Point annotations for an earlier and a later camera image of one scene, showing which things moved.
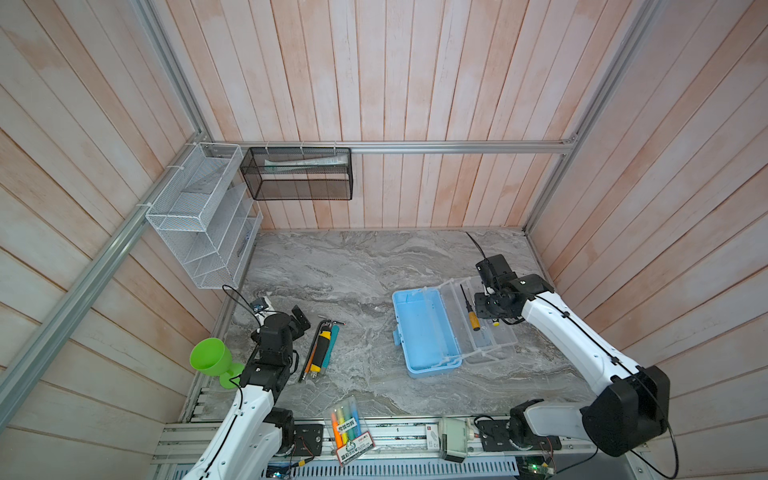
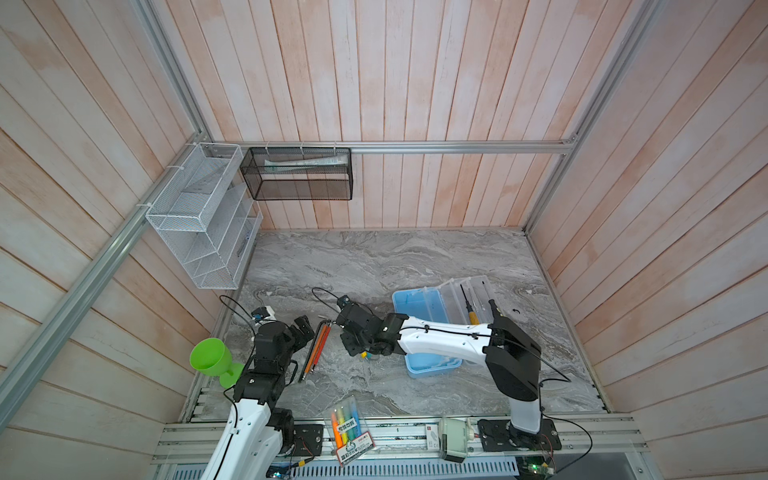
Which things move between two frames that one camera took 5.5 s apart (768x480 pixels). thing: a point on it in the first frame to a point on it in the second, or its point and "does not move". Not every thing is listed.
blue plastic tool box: [438, 329] does not move
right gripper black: [480, 311] to [350, 347]
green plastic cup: [212, 356] does not move
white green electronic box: [454, 438] does not move
